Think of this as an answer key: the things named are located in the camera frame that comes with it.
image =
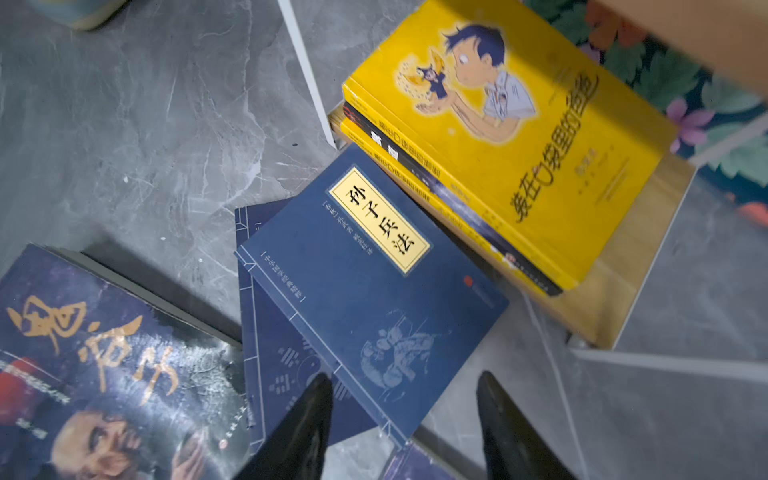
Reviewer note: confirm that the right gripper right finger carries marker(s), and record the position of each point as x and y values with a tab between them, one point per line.
512	447

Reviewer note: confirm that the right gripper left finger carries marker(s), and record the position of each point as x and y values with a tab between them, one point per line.
296	449

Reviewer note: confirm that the black wolf cover book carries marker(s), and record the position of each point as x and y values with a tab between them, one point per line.
510	255

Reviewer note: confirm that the yellow cartoon cover book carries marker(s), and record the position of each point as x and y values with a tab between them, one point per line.
543	143

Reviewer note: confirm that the beige glasses case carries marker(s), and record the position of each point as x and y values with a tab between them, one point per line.
81	15

